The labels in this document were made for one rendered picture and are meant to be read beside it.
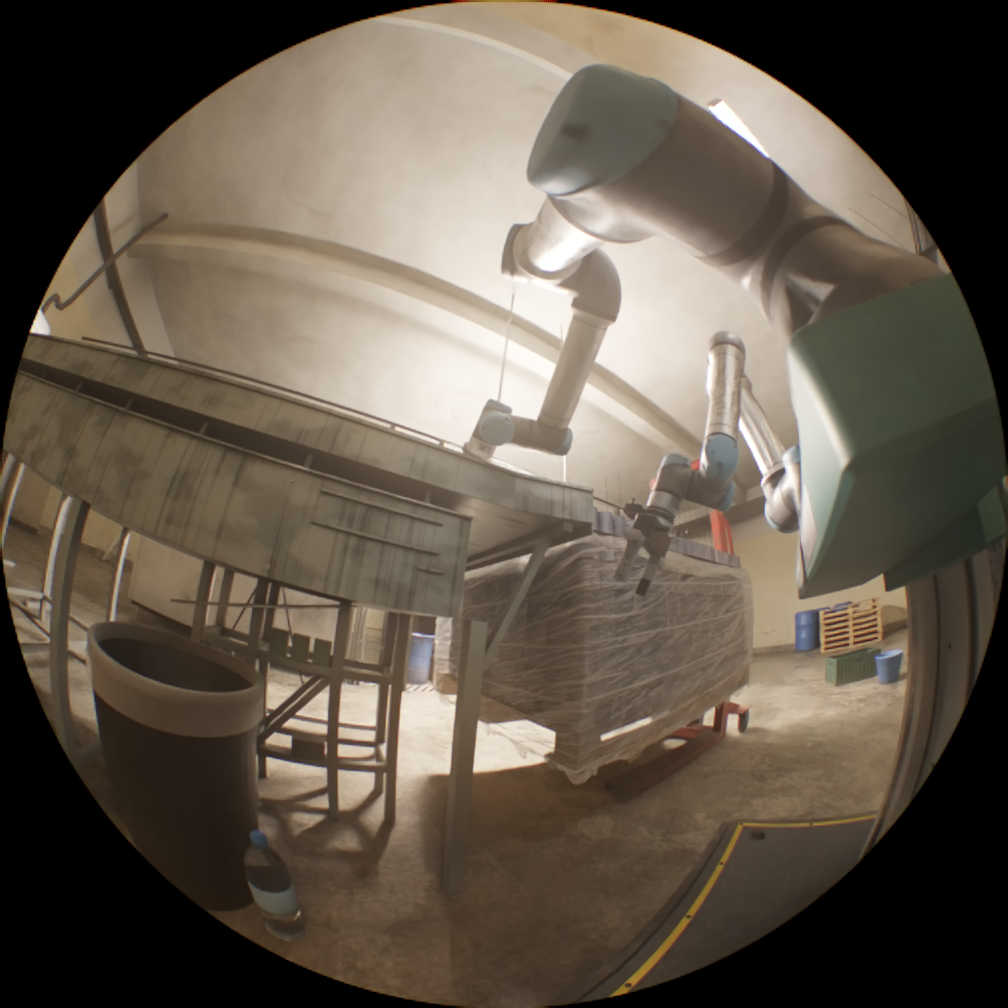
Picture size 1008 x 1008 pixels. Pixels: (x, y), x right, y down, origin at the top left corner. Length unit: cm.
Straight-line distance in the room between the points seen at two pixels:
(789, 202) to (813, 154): 489
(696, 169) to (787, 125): 472
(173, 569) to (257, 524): 316
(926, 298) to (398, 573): 70
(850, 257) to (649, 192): 11
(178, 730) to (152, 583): 335
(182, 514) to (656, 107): 79
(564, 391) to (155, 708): 93
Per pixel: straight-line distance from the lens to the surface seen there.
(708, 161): 22
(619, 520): 104
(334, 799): 125
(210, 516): 68
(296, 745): 114
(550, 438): 73
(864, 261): 19
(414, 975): 89
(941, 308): 16
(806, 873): 75
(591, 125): 20
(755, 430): 87
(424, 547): 65
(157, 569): 388
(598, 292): 62
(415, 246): 450
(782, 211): 25
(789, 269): 23
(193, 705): 59
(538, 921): 101
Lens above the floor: 79
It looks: 23 degrees up
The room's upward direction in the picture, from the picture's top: 5 degrees clockwise
